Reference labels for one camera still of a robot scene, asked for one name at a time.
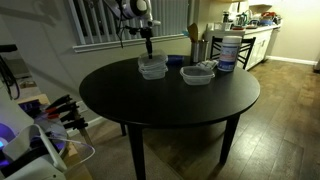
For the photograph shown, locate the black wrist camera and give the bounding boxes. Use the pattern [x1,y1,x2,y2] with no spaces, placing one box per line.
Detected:
[125,25,141,36]

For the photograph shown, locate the black clamp red handle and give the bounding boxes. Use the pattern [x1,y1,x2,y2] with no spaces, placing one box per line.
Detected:
[45,101,78,120]
[60,111,90,131]
[44,94,73,109]

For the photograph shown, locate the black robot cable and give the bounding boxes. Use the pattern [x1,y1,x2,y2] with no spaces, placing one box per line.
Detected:
[99,0,141,49]

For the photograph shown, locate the light wooden robot table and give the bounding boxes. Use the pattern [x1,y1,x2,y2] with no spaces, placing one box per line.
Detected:
[15,93,96,180]

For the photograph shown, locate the black metal chair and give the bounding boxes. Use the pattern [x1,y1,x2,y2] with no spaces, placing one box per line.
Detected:
[209,35,257,71]

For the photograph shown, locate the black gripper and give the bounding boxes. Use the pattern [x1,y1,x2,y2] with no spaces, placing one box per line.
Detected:
[139,26,155,60]

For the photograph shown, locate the white window sill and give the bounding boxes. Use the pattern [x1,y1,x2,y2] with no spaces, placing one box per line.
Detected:
[72,32,189,54]

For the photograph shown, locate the clear plastic tub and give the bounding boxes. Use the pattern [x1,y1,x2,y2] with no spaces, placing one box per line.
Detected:
[213,21,233,32]

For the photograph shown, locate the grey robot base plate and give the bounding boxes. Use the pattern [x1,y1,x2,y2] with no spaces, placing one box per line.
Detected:
[33,116,69,158]

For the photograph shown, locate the round black table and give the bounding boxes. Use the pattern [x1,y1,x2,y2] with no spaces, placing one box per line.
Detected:
[78,54,261,180]

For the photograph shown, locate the dark kettle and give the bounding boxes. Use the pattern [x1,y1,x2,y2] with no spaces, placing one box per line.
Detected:
[235,11,249,28]

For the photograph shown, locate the wooden spatula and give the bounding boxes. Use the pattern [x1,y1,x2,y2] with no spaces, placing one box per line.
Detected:
[186,22,200,43]

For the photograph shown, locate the blue bowl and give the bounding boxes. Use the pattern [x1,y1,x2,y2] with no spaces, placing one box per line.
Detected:
[259,18,275,27]
[166,54,185,66]

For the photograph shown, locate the white window blinds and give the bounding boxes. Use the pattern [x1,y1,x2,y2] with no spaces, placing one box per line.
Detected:
[68,0,195,46]

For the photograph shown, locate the red bowl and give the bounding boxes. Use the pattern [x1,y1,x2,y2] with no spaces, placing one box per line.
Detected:
[260,11,277,19]

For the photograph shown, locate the dark bottle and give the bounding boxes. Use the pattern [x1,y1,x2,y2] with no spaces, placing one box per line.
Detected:
[222,10,231,24]

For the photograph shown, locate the black stand with cables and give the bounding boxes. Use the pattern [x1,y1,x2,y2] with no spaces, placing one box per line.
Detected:
[0,43,22,101]

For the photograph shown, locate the white kitchen counter cabinet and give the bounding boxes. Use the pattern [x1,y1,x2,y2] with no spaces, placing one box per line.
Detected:
[203,22,283,72]

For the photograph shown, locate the metal utensil cup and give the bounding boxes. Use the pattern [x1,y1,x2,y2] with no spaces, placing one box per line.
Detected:
[190,39,210,65]

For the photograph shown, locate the white wipes canister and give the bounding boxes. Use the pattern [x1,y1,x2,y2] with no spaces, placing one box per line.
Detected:
[217,35,243,73]

